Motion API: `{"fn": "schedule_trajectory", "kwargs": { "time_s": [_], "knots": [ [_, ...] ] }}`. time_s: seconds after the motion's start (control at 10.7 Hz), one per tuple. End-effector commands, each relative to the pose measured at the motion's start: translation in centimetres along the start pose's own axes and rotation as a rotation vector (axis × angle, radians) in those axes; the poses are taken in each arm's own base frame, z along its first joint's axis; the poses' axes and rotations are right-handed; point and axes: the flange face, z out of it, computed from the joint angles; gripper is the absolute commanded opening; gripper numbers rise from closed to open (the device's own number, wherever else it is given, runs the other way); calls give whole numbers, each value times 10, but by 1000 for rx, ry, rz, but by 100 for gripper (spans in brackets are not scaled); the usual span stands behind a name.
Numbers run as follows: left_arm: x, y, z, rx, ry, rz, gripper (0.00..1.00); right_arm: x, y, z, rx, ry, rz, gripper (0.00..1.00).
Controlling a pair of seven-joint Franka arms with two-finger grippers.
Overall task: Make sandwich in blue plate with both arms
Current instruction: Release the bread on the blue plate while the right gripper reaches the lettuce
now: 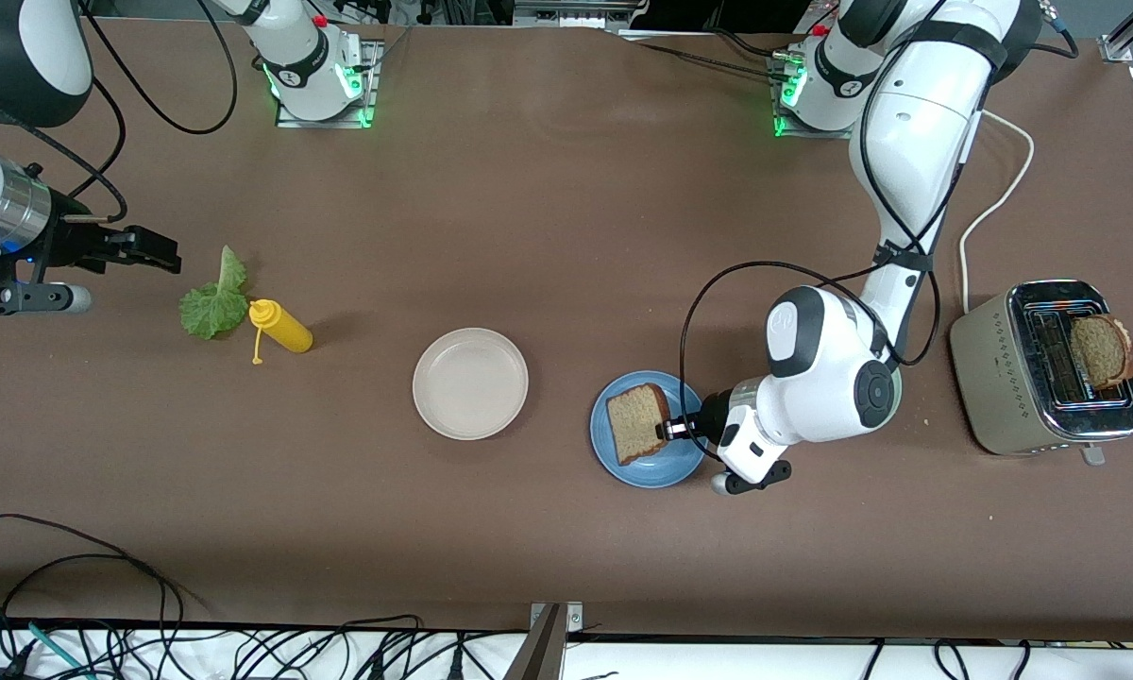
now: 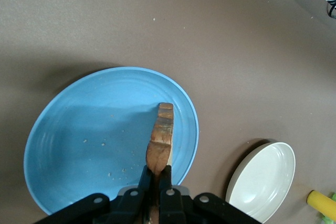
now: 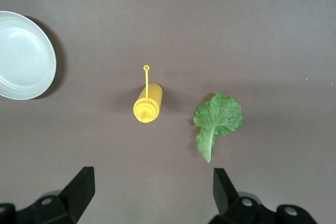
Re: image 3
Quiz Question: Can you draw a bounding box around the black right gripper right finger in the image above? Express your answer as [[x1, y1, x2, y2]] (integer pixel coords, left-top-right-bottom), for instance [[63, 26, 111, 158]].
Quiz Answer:
[[208, 167, 320, 224]]

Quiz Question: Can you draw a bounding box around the beige round plate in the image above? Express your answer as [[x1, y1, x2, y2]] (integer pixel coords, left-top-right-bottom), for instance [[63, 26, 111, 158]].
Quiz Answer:
[[0, 10, 57, 101]]

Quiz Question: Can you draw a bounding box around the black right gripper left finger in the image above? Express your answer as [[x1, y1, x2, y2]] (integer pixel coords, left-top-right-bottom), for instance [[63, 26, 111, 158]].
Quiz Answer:
[[0, 166, 96, 224]]

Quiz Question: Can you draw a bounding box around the green lettuce leaf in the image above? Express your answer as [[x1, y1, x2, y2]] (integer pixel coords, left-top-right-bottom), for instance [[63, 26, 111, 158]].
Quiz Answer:
[[193, 92, 245, 164]]

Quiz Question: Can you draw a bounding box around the yellow squeeze bottle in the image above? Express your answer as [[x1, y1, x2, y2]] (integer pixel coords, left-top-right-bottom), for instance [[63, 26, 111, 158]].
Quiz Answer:
[[132, 64, 164, 123]]

